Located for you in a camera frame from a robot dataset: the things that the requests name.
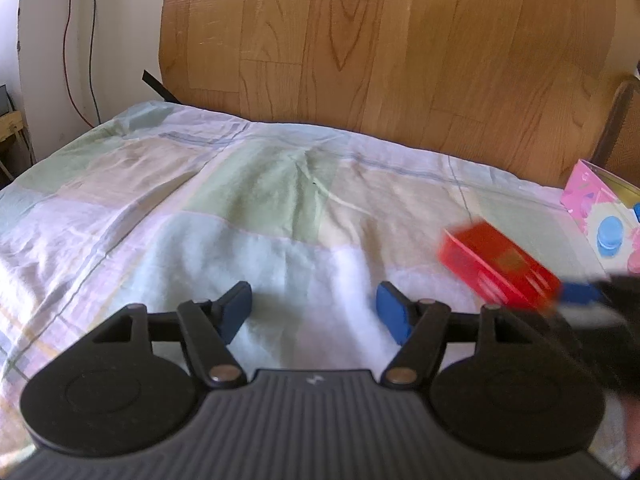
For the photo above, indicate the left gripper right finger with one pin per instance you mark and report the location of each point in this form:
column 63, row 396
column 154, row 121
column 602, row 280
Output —
column 419, row 328

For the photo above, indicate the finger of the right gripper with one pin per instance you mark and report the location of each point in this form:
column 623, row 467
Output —
column 581, row 293

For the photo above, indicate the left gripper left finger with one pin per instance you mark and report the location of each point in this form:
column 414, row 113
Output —
column 207, row 329

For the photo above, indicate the red cardboard box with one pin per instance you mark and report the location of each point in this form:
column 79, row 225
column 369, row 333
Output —
column 497, row 269

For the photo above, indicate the operator right hand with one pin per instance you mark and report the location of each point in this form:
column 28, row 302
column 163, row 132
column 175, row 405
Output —
column 631, row 406

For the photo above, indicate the pink biscuit tin box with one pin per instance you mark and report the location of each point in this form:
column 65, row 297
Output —
column 601, row 205

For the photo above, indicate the brown woven chair back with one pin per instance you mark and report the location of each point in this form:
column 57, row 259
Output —
column 618, row 150

